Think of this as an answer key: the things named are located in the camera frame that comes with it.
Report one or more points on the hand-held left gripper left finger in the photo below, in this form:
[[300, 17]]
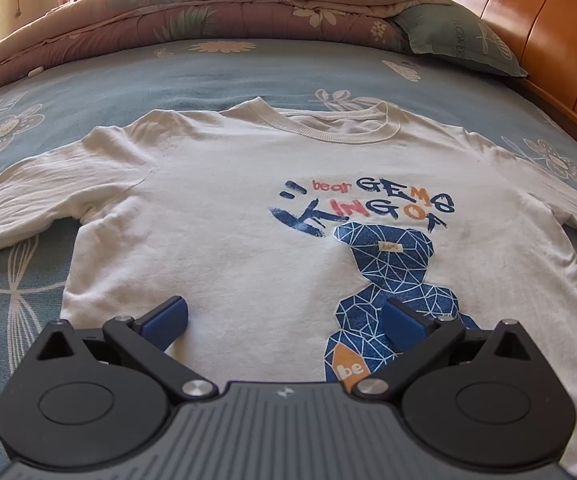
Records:
[[163, 322]]

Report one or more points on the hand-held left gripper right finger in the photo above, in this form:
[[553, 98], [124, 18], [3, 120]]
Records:
[[403, 325]]

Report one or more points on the white long-sleeve printed shirt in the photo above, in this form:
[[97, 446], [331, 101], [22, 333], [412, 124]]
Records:
[[208, 210]]

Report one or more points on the wooden headboard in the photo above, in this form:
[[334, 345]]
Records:
[[543, 25]]

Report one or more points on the grey-green pillow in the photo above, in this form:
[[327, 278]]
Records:
[[453, 35]]

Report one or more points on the bed with blue floral sheet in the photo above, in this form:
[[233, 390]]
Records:
[[93, 92]]

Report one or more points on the small white oval object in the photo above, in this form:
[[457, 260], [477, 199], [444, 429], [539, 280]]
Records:
[[35, 71]]

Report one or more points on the folded pink floral quilt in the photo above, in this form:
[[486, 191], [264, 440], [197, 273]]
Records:
[[193, 15]]

